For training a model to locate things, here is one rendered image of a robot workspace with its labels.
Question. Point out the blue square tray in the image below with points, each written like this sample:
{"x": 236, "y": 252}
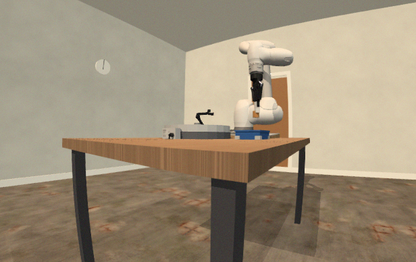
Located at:
{"x": 252, "y": 134}

